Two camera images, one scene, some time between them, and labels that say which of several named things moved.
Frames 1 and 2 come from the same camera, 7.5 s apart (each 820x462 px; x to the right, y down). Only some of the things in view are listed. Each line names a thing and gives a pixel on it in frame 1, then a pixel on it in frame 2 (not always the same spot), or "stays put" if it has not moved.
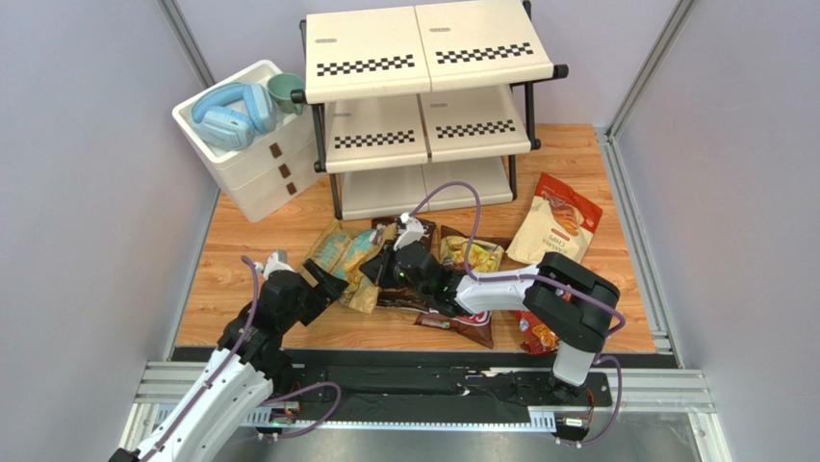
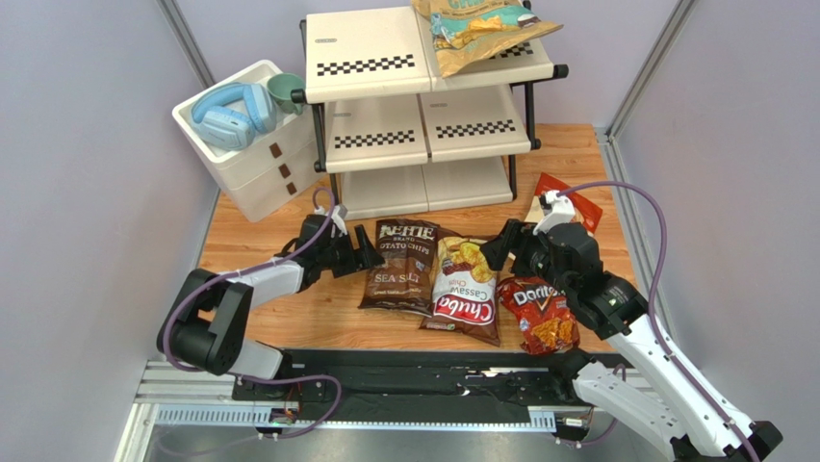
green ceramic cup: [280, 87] stays put
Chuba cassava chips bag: [475, 326] stays put
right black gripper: [387, 262] to [516, 243]
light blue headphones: [228, 115] stays put
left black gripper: [328, 286] to [367, 256]
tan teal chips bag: [341, 251] to [466, 33]
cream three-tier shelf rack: [414, 99] stays put
